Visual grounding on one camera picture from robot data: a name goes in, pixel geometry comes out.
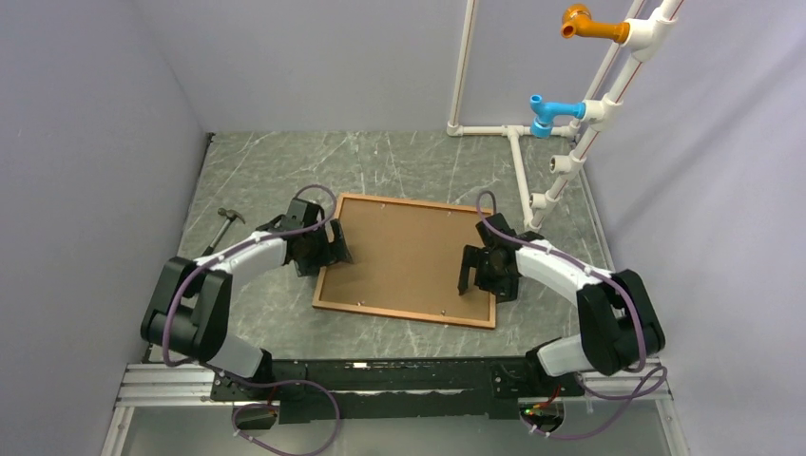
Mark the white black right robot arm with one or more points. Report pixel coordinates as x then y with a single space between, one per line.
618 325

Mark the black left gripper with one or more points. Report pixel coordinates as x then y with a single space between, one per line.
334 252

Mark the wooden picture frame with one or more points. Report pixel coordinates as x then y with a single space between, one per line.
403 311

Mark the white PVC pipe rack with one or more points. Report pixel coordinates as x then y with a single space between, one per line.
633 42

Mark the orange pipe elbow fitting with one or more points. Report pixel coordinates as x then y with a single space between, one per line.
577 21

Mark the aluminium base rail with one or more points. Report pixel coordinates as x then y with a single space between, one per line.
152 385

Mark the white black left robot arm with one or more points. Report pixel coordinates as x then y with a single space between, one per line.
188 312

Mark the black handled claw hammer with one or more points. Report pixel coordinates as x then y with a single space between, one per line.
229 217

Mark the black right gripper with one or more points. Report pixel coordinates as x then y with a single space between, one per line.
472 256

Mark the blue pipe elbow fitting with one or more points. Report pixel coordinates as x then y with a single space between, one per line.
546 112

